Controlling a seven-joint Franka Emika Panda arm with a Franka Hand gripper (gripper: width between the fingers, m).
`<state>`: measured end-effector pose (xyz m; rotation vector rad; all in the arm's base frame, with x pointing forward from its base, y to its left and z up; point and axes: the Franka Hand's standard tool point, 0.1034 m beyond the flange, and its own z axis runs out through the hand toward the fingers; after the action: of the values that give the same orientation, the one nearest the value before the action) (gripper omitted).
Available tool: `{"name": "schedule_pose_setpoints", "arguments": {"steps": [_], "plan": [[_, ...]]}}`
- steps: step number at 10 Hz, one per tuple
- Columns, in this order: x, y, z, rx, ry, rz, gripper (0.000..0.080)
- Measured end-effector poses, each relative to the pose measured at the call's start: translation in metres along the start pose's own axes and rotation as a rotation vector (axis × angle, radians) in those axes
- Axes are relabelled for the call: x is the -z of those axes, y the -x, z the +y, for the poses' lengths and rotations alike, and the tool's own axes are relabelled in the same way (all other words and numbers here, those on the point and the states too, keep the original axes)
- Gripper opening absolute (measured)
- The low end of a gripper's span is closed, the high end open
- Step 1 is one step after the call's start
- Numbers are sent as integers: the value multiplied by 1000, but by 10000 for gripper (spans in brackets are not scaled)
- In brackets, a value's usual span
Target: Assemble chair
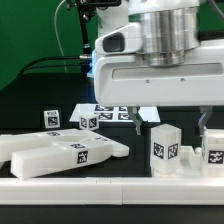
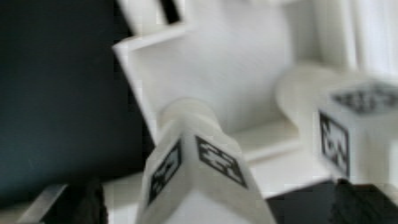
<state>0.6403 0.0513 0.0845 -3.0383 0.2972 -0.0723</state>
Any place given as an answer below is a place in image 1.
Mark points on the small white tagged cube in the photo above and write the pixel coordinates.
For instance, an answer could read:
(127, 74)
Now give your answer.
(88, 121)

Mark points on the white marker sheet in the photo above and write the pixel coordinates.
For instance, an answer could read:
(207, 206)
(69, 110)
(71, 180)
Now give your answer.
(113, 114)

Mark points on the white chair seat part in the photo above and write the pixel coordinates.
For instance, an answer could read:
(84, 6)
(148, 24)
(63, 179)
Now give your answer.
(186, 164)

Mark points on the white front fence bar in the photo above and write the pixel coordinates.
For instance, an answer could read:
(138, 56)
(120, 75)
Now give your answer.
(112, 191)

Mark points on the small white tagged nut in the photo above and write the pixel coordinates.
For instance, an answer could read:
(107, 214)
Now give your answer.
(51, 119)

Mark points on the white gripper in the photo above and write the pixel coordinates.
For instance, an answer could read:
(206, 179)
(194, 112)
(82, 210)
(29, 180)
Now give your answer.
(123, 79)

